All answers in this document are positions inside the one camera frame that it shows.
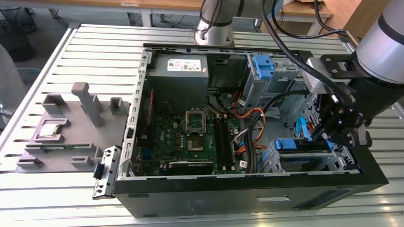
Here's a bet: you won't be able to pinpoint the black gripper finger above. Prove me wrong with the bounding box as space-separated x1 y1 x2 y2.
311 105 355 143
323 117 374 148

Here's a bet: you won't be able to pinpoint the red orange power wire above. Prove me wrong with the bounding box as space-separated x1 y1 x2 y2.
307 121 320 138

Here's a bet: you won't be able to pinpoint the hard disk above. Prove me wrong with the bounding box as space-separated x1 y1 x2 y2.
258 138 335 172

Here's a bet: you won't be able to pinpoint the blue data wire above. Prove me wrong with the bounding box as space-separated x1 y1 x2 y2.
296 117 314 142

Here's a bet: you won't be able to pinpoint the metal disk bay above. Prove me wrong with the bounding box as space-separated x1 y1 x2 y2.
270 137 360 173

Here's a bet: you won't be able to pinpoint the metal drive cage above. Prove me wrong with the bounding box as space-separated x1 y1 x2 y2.
242 53 314 114

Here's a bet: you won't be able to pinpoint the blue drive cage latch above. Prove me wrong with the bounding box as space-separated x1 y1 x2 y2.
252 54 275 80

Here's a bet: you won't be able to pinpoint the wooden cabinet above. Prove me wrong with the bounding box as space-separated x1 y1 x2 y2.
334 0 383 41

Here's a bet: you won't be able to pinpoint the black RAM slot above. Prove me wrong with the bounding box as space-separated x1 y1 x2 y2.
222 113 238 171
214 113 228 171

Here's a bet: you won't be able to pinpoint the black plastic fan housing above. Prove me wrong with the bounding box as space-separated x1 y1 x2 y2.
208 54 250 89

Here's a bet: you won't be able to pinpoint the black PC case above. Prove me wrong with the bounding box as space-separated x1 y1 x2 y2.
112 42 390 218

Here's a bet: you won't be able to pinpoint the wooden desk white legs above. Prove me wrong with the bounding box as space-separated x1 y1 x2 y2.
31 0 204 28
252 0 335 36

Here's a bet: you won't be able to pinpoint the CPU socket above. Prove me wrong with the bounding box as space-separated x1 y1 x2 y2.
186 138 206 152

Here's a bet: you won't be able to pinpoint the metal socket cover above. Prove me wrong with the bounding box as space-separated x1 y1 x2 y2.
184 107 210 137

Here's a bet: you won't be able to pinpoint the black graphics card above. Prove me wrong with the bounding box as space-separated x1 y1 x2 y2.
159 160 215 176

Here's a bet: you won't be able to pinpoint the grey power supply unit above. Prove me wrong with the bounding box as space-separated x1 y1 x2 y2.
147 53 211 115

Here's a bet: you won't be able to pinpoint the green motherboard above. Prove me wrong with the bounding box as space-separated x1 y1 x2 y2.
131 104 250 177

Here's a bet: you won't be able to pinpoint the grey parts rack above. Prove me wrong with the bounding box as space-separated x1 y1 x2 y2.
15 81 132 175

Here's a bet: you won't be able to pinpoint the green RAM stick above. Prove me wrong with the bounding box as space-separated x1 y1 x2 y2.
39 144 88 151

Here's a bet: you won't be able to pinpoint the silver CPU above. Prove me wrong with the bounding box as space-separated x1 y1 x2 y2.
36 122 60 138

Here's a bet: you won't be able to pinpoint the black mesh bin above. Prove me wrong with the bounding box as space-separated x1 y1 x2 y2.
0 6 38 62

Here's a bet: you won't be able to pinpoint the person in white shirt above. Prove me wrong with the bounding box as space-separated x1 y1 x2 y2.
0 42 28 126

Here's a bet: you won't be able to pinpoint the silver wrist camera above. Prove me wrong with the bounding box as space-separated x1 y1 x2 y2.
302 58 331 95

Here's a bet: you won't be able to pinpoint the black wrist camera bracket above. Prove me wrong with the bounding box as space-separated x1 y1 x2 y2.
319 53 374 80

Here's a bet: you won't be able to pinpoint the orange yellow wire bundle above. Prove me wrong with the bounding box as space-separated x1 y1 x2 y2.
232 89 270 158

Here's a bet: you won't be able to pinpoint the black cable bundle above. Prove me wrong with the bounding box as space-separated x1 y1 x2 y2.
246 87 318 174

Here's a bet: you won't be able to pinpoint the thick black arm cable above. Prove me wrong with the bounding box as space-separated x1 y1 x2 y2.
262 0 358 105

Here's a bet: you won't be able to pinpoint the metal expansion slot bracket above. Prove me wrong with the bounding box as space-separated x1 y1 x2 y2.
91 145 123 200

